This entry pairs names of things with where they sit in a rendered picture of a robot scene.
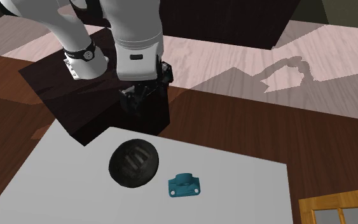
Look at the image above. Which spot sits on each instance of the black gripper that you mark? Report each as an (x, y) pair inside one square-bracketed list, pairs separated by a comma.
[(141, 93)]

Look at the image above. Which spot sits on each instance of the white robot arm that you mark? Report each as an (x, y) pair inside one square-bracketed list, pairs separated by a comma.
[(132, 24)]

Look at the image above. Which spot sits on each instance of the dark robot stand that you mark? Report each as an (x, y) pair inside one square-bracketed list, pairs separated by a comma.
[(73, 99)]

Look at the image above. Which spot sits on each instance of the black round bowl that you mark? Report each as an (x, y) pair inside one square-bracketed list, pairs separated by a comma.
[(133, 164)]

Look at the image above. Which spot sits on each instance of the yellow wooden glazed door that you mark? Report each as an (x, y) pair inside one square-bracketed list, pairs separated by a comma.
[(305, 211)]

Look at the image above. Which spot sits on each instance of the teal flanged bracket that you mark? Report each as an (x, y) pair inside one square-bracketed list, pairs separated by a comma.
[(183, 185)]

